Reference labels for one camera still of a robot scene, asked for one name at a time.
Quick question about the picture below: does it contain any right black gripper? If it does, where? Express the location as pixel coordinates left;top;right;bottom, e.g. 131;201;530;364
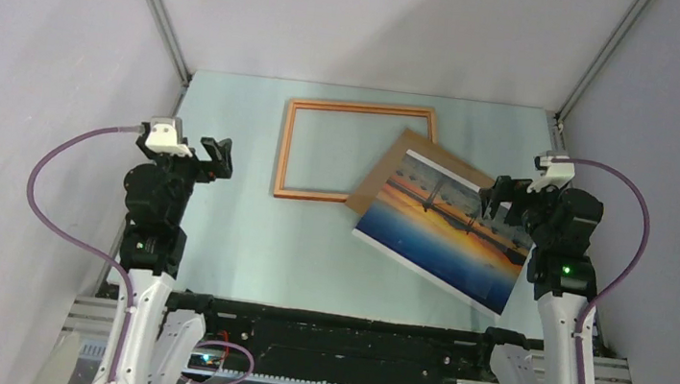
473;170;567;249

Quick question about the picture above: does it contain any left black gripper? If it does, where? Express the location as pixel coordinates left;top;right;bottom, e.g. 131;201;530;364
130;128;234;229

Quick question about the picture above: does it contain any sunset photo print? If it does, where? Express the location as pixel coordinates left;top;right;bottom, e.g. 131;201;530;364
353;150;533;318

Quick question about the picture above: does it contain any wooden picture frame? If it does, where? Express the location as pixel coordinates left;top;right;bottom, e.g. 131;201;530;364
272;98;438;203

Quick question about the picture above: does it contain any brown backing board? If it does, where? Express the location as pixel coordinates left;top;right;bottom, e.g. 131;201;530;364
345;129;496;215

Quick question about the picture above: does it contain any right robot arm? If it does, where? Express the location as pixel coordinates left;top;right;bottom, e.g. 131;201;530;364
473;176;604;384

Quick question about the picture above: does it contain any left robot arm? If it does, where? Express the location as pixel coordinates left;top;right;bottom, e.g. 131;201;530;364
91;124;233;384

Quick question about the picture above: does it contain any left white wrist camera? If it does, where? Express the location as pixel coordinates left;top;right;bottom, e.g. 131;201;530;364
141;116;194;157

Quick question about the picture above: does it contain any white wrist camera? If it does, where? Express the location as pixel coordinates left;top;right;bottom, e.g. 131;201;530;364
526;151;575;193
141;116;194;157

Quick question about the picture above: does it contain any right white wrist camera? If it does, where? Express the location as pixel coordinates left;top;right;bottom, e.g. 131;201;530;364
526;151;575;193

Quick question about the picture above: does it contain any left aluminium corner post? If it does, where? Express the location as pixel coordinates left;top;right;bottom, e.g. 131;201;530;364
145;0;193;86

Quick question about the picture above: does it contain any aluminium corner post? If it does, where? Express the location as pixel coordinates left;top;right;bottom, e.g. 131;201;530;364
555;0;653;123
145;0;193;86

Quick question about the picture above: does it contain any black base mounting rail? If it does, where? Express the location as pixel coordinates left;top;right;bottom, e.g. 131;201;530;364
90;280;549;384

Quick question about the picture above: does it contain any right aluminium corner post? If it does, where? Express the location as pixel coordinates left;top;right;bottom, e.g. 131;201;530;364
555;0;653;123

